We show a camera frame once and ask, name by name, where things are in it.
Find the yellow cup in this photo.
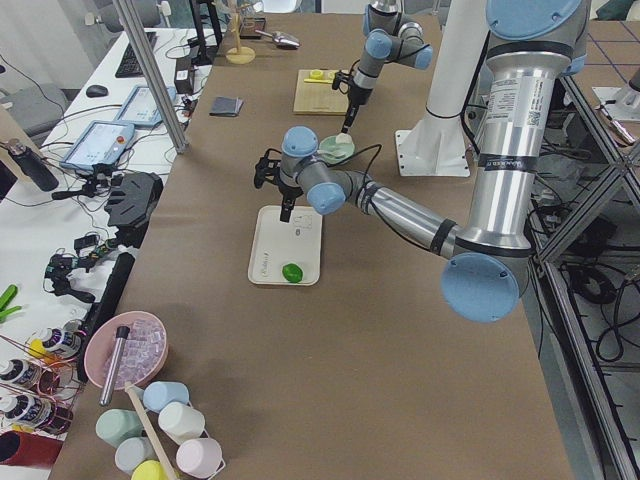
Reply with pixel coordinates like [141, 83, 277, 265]
[131, 460, 168, 480]

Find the far teach pendant tablet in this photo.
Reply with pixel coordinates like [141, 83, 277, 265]
[112, 85, 162, 129]

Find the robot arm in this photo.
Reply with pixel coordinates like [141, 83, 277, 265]
[270, 1, 590, 323]
[332, 1, 433, 134]

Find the pink cup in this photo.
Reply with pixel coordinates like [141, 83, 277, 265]
[176, 438, 223, 479]

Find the bamboo cutting board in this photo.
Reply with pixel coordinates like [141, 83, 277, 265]
[293, 69, 348, 116]

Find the white cup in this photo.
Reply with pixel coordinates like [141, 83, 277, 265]
[158, 402, 205, 445]

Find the blue cup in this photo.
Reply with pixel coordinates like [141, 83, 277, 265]
[143, 381, 190, 413]

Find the aluminium frame post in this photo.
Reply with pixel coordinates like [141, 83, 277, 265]
[113, 0, 188, 154]

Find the yellow plastic knife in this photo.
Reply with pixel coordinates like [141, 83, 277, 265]
[303, 77, 334, 85]

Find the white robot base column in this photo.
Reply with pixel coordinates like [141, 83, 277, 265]
[396, 0, 488, 177]

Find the near teach pendant tablet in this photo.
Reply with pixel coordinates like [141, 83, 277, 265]
[60, 120, 135, 171]

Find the black computer mouse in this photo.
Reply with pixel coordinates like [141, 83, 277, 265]
[85, 84, 109, 98]

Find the pink bowl with ice cubes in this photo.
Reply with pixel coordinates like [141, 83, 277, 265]
[84, 311, 168, 390]

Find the grey folded cloth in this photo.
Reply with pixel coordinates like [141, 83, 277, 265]
[209, 96, 244, 117]

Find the teach pendant tablet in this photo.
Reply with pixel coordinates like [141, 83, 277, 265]
[112, 85, 162, 129]
[60, 120, 135, 171]

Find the wooden mug tree stand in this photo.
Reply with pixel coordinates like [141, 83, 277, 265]
[216, 0, 262, 65]

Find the beige rabbit tray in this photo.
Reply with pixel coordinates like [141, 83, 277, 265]
[247, 205, 323, 286]

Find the white steamed bun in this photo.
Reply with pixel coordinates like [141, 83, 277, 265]
[335, 133, 353, 144]

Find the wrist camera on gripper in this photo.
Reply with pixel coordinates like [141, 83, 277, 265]
[331, 70, 352, 94]
[253, 148, 282, 189]

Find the black water bottle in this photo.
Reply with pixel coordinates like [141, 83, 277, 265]
[6, 138, 59, 192]

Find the metal scoop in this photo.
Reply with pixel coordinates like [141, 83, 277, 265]
[256, 30, 301, 50]

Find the black plastic device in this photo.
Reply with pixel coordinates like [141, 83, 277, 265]
[104, 172, 163, 248]

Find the grey cup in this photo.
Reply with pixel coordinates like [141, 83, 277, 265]
[114, 437, 156, 475]

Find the mint green bowl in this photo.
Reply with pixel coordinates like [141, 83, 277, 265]
[317, 135, 355, 165]

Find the green lime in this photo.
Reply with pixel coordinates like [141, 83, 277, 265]
[281, 263, 304, 284]

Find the green cup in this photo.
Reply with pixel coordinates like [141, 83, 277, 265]
[95, 409, 143, 448]

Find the black keyboard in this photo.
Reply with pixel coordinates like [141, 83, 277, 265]
[115, 45, 143, 78]

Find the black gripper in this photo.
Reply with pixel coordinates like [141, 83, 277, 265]
[278, 179, 303, 223]
[341, 82, 372, 134]

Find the metal tube in bowl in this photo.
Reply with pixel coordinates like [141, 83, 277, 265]
[99, 326, 130, 407]

